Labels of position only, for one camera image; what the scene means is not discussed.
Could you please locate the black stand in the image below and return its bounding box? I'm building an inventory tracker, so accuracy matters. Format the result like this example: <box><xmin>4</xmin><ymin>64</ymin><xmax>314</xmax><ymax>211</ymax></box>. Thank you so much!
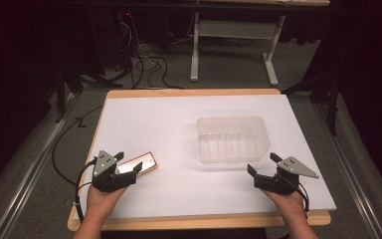
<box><xmin>281</xmin><ymin>71</ymin><xmax>343</xmax><ymax>136</ymax></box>
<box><xmin>53</xmin><ymin>63</ymin><xmax>123</xmax><ymax>124</ymax></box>

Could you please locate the small rectangular phone-like object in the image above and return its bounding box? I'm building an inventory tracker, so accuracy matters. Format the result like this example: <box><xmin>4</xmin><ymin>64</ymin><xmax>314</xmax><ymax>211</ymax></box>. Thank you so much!
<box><xmin>116</xmin><ymin>151</ymin><xmax>159</xmax><ymax>177</ymax></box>

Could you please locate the clear plastic tub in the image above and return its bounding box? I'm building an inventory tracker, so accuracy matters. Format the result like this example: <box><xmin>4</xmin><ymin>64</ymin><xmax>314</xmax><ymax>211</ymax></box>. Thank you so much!
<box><xmin>196</xmin><ymin>116</ymin><xmax>272</xmax><ymax>164</ymax></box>

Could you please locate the person's left hand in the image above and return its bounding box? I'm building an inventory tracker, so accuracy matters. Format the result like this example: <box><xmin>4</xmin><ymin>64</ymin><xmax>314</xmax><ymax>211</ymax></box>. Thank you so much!
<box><xmin>86</xmin><ymin>184</ymin><xmax>127</xmax><ymax>223</ymax></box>

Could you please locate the white board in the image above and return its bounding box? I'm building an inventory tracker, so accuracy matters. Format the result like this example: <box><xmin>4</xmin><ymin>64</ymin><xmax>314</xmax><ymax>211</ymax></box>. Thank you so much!
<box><xmin>73</xmin><ymin>94</ymin><xmax>337</xmax><ymax>220</ymax></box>

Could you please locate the white metal desk frame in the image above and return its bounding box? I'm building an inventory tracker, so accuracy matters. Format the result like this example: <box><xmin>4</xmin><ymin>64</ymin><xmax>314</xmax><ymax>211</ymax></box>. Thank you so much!
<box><xmin>190</xmin><ymin>11</ymin><xmax>287</xmax><ymax>88</ymax></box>

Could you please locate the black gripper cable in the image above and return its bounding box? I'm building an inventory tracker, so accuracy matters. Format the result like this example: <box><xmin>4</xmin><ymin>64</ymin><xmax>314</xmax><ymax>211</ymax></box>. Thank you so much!
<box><xmin>51</xmin><ymin>105</ymin><xmax>104</xmax><ymax>224</ymax></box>
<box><xmin>286</xmin><ymin>180</ymin><xmax>310</xmax><ymax>217</ymax></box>

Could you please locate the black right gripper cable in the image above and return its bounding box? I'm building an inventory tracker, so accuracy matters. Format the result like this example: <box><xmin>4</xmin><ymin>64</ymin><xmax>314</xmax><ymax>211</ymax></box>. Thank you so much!
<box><xmin>286</xmin><ymin>180</ymin><xmax>310</xmax><ymax>217</ymax></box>

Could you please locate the person's right hand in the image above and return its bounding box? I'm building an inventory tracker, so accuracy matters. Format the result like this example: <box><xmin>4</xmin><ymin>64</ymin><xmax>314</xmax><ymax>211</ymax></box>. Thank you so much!
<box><xmin>262</xmin><ymin>189</ymin><xmax>307</xmax><ymax>221</ymax></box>

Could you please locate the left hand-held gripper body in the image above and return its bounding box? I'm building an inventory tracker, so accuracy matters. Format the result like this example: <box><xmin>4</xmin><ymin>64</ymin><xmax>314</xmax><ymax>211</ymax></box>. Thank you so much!
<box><xmin>92</xmin><ymin>149</ymin><xmax>137</xmax><ymax>193</ymax></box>

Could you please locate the metal floor rail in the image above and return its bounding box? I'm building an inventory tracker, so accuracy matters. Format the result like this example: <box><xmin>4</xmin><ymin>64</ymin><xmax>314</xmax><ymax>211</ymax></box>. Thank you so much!
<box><xmin>0</xmin><ymin>93</ymin><xmax>81</xmax><ymax>239</ymax></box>
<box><xmin>289</xmin><ymin>94</ymin><xmax>382</xmax><ymax>239</ymax></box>

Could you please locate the tangle of floor cables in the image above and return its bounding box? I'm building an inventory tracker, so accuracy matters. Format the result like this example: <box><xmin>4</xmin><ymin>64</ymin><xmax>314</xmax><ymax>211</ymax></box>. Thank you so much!
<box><xmin>105</xmin><ymin>9</ymin><xmax>200</xmax><ymax>90</ymax></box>

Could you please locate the wooden table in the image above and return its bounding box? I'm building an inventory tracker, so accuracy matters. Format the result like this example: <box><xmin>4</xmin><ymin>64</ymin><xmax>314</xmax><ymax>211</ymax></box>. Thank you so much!
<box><xmin>67</xmin><ymin>88</ymin><xmax>332</xmax><ymax>232</ymax></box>

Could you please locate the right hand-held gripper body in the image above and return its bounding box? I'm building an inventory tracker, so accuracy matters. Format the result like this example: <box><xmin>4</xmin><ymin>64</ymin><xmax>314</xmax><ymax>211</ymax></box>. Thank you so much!
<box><xmin>253</xmin><ymin>156</ymin><xmax>320</xmax><ymax>196</ymax></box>

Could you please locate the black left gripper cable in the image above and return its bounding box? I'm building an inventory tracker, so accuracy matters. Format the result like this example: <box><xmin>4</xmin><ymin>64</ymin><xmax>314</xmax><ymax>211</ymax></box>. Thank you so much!
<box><xmin>51</xmin><ymin>105</ymin><xmax>104</xmax><ymax>224</ymax></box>

